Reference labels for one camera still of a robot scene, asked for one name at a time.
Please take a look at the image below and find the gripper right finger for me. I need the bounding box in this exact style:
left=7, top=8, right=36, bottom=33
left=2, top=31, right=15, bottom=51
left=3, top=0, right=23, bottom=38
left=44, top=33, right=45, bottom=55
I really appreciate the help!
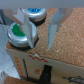
left=46, top=8, right=73, bottom=51

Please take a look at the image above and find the wooden drawer box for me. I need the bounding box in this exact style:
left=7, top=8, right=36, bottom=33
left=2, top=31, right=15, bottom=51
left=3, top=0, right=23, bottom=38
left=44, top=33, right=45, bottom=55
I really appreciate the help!
left=4, top=8, right=84, bottom=84

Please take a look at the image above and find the blue button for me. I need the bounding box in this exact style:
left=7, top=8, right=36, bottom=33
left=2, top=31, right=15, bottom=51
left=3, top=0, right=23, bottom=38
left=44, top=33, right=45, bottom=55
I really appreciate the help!
left=20, top=8, right=48, bottom=27

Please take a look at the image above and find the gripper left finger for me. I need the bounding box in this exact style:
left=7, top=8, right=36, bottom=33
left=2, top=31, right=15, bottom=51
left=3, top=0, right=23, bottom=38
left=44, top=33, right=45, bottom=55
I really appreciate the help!
left=5, top=8, right=36, bottom=49

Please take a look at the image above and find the green button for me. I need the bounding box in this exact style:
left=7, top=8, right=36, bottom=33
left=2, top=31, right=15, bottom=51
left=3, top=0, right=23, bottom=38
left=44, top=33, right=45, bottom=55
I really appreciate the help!
left=6, top=20, right=39, bottom=50

